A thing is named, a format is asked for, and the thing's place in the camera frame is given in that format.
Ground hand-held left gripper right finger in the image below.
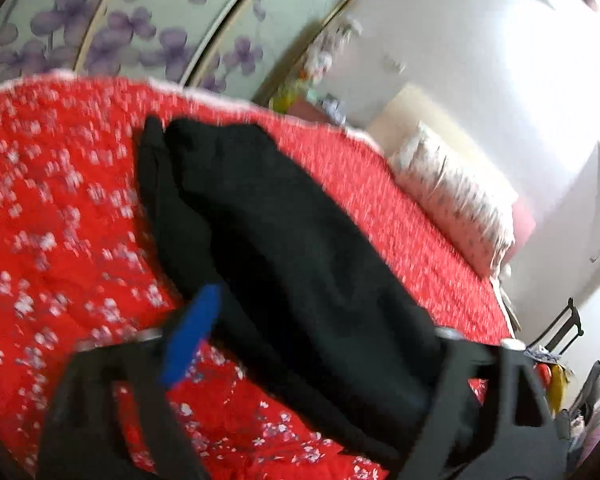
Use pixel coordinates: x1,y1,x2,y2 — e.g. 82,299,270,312
395,327,571,480

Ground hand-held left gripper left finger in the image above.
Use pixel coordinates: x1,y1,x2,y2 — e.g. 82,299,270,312
37,282,226,480

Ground black pants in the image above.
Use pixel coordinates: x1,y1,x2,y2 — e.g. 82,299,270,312
137,116,481,466

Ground yellow object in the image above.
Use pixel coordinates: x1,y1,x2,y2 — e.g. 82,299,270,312
549,362,570,413

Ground black chair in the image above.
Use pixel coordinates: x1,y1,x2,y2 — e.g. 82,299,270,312
526,297,584,361

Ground red floral blanket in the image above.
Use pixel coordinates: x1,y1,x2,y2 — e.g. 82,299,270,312
0,71,551,480

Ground pink pillow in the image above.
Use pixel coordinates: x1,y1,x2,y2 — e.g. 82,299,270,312
509,199,539,253

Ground white floral pillow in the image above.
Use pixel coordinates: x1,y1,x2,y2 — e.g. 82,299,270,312
389,121,520,278

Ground plush toys on shelf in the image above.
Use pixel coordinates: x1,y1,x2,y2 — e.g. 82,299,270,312
272,85,353,126

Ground cream headboard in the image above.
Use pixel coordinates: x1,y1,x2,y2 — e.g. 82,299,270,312
367,84,481,161

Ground wardrobe with purple flower doors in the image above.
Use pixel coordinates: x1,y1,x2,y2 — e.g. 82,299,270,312
0,0,396,106

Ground plush toy bunch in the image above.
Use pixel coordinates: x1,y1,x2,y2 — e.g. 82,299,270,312
300,15,367,86

